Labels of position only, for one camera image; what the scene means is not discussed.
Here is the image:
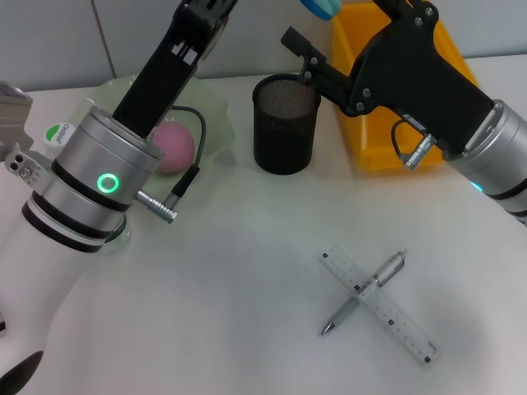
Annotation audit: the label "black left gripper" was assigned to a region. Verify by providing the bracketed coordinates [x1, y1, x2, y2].
[112, 0, 240, 145]

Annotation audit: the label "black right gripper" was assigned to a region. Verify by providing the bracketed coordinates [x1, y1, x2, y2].
[281, 0, 496, 156]

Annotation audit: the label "blue scissors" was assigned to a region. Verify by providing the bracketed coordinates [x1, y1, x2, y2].
[300, 0, 343, 21]

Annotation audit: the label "pink toy peach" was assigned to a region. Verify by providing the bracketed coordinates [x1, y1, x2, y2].
[151, 122, 195, 174]

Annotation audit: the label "clear green-label water bottle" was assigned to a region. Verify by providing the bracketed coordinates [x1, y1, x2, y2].
[43, 122, 133, 257]

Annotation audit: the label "transparent plastic ruler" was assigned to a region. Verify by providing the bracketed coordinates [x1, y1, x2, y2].
[319, 245, 444, 367]

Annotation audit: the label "green wavy glass fruit plate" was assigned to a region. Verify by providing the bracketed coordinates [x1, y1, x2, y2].
[84, 75, 236, 188]

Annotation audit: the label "black mesh pen holder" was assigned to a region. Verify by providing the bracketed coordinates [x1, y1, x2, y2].
[251, 72, 322, 175]

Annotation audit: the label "silver ballpoint pen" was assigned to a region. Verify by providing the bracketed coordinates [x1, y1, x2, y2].
[320, 249, 408, 337]

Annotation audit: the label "yellow plastic bin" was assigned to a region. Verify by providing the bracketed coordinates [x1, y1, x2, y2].
[331, 3, 481, 172]

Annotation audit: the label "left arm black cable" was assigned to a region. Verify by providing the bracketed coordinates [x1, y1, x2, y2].
[137, 105, 208, 225]

